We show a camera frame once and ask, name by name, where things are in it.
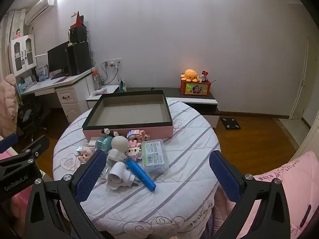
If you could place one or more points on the white wall socket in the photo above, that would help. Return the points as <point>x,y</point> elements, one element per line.
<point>112,62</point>

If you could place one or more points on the blue printed boxes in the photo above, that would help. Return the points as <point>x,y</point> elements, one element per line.
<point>41,73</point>

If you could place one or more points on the white round-headed figure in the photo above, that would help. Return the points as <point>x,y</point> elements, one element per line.
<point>119,143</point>

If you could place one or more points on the white desk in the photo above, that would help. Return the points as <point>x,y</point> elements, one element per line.
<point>74,104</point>

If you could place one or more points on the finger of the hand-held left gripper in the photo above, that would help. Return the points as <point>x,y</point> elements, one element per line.
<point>37,147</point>
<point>8,142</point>

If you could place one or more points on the pink cushion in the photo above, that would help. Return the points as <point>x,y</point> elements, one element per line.
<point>8,155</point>

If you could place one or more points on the white door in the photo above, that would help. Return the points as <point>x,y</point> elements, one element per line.
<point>309,92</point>

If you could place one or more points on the black computer tower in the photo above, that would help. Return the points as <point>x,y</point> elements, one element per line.
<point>78,58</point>

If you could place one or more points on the black flower hair clip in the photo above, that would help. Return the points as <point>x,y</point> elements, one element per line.
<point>107,131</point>

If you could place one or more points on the white plug adapter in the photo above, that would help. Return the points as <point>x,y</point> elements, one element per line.
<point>117,176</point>

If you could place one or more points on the white striped quilt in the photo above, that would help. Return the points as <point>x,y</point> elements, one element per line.
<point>184,154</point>

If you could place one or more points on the black office chair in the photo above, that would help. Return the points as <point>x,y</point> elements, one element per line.
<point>30,114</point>

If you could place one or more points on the light curtain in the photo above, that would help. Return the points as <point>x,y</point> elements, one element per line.
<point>7,29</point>

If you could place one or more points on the teal paper bag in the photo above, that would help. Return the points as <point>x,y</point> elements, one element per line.
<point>122,84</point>

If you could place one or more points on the pink blanket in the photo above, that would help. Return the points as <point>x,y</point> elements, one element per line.
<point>294,174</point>

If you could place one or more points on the teal glass jar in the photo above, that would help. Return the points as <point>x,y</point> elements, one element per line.
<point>104,143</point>

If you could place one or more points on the black monitor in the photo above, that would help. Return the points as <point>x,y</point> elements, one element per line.
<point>58,57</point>

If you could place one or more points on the black bathroom scale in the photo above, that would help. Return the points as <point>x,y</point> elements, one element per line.
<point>230,123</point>

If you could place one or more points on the white air conditioner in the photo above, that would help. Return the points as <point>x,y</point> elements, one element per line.
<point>39,7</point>

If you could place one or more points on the orange octopus plush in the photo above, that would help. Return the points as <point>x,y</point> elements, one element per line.
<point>190,75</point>

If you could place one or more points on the pink padded jacket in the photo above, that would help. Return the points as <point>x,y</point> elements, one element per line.
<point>8,97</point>

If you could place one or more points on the pink box with black rim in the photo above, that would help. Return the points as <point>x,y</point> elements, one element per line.
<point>132,109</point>

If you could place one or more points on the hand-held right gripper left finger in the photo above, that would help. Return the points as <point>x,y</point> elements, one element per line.
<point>92,176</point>

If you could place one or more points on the orange capped bottle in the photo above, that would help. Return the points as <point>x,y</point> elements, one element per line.
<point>96,79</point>

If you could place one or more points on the papers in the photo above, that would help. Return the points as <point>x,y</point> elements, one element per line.
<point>104,90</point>

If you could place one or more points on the pink white block cat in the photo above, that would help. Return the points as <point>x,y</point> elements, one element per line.
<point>134,149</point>

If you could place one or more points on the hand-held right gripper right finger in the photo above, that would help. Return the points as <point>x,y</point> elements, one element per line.
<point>224,179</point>

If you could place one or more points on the black speaker box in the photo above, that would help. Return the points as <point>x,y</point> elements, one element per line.
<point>79,33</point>

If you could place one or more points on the clear plastic box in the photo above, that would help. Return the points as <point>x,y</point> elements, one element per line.
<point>154,156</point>

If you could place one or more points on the orange printed storage box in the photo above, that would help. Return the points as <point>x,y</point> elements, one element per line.
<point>195,88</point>

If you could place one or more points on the small pink doll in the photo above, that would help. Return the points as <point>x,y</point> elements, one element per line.
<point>18,33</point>

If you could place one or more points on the pink purple block figure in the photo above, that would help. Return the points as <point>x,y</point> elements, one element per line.
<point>135,134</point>

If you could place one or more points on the white glass-door cabinet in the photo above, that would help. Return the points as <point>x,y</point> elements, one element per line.
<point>22,54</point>

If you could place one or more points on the small baby doll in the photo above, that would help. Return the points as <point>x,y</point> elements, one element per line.
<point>85,154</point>

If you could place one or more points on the small red white figurines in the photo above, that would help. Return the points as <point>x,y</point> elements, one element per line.
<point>204,76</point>

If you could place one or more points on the red paper bag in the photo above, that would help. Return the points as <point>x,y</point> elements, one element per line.
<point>78,21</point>

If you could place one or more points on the blue cylinder case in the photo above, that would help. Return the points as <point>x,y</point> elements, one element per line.
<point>139,174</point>

